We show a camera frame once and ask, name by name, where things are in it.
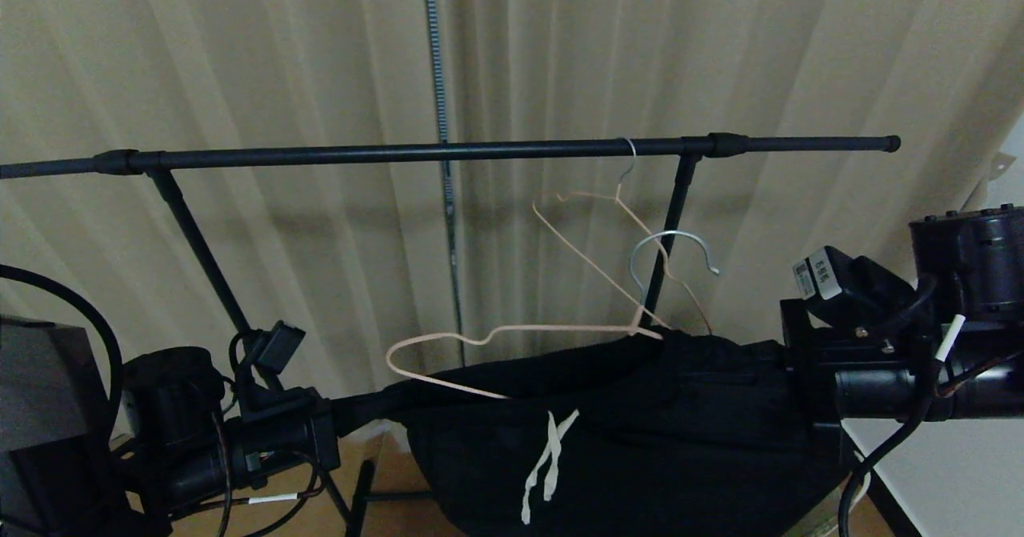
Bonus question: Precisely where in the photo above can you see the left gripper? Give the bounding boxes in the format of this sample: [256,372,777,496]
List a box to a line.
[164,389,341,510]

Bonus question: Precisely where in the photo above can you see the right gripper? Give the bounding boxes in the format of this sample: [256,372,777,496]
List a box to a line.
[780,297,929,446]

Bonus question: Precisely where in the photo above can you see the black shorts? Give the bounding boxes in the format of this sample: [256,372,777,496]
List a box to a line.
[352,329,853,537]

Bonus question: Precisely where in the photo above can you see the pink clothes hanger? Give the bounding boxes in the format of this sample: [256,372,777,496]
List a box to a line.
[532,137,713,336]
[386,230,721,400]

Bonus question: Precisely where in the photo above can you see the white laundry basket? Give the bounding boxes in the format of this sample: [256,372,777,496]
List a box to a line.
[788,449,874,537]

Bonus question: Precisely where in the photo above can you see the black clothes rack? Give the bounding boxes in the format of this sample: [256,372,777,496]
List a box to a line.
[0,133,901,537]

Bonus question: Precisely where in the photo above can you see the beige curtain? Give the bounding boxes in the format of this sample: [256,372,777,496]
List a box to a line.
[0,0,1024,442]

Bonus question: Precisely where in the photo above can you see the black cable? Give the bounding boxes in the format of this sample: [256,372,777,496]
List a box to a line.
[0,265,126,426]
[227,329,265,410]
[836,277,961,537]

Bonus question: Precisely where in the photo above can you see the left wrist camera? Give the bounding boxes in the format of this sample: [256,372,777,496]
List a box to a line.
[240,321,307,398]

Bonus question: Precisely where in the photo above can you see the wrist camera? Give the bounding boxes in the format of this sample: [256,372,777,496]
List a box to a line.
[240,321,307,398]
[792,246,917,334]

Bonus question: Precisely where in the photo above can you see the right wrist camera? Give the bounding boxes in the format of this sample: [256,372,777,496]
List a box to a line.
[792,246,917,334]

